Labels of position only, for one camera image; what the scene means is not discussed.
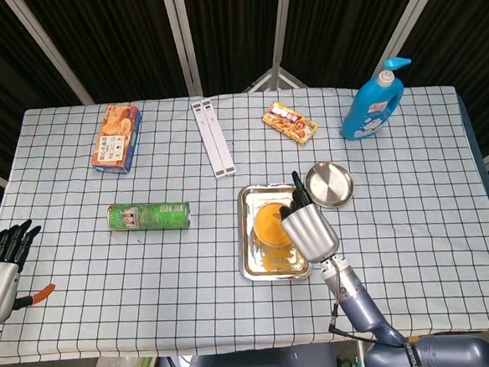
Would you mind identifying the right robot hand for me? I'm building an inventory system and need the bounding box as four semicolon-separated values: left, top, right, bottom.
275;168;342;266

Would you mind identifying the orange bowl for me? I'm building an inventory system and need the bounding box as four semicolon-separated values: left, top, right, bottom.
251;199;301;250

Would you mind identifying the rectangular steel tray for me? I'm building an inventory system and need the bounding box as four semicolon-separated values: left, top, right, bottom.
233;181;314;285

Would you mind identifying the round steel plate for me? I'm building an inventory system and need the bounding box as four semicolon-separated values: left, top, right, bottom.
302;159;356;211

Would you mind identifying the yellow curry box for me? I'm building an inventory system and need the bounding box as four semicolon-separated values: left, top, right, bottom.
261;98;321;149

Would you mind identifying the blue detergent bottle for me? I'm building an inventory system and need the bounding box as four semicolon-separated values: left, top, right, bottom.
335;56;419;143

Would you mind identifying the white flat bar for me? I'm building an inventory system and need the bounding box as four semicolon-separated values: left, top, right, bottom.
190;96;237;181

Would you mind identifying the checkered tablecloth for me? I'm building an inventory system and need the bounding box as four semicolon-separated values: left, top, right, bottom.
0;74;489;367

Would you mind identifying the white metal screen foot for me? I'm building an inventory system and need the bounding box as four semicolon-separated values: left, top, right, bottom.
242;65;308;95

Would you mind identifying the green chips can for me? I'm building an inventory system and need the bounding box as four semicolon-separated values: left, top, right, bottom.
105;199;192;235

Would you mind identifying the orange blue biscuit box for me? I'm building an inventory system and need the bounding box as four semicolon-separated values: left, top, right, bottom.
86;101;147;178

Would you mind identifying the dark folding partition screen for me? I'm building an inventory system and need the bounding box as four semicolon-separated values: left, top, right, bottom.
0;0;489;205

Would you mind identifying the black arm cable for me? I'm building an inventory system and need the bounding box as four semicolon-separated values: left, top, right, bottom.
325;296;408;351

